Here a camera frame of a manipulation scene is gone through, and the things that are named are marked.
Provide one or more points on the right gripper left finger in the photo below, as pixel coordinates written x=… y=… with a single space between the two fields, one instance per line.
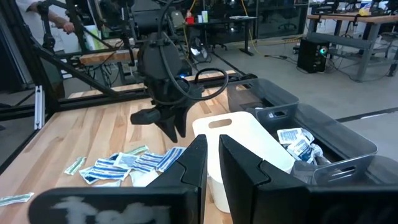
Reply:
x=174 y=202

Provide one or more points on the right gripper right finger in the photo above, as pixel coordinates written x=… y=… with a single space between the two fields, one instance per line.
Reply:
x=267 y=202

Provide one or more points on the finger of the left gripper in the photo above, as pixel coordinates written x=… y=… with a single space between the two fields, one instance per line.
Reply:
x=169 y=130
x=183 y=124

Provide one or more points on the blue striped bandage packet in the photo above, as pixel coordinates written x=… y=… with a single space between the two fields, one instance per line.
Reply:
x=109 y=173
x=147 y=161
x=171 y=157
x=105 y=162

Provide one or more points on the white gauze pad packet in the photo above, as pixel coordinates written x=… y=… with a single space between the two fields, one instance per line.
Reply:
x=143 y=178

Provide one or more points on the grey print white packet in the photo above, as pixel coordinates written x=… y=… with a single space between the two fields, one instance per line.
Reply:
x=125 y=160

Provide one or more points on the white plastic bin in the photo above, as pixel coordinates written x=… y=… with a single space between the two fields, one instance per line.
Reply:
x=248 y=137

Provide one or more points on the wooden workbench top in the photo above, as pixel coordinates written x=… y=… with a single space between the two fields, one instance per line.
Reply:
x=105 y=57

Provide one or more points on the red cup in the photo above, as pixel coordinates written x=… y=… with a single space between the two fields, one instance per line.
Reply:
x=190 y=20

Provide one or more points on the grey translucent plastic bin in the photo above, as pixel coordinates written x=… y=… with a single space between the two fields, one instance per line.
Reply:
x=351 y=171
x=342 y=137
x=280 y=93

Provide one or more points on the white bottle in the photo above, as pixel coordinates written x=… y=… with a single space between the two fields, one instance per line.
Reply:
x=205 y=16

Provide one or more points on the black office desk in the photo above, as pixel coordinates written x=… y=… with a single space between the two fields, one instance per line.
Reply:
x=224 y=21

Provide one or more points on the person's hand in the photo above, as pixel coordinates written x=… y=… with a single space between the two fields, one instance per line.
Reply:
x=68 y=27

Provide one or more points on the silver aluminium extrusion bar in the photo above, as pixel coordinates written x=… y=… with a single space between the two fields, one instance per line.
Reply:
x=39 y=107

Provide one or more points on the black equipment box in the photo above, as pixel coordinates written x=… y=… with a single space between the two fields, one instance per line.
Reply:
x=311 y=56

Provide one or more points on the person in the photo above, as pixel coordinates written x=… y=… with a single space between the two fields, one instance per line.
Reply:
x=31 y=18

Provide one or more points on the grey metal table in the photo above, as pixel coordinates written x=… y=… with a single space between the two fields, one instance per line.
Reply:
x=363 y=46

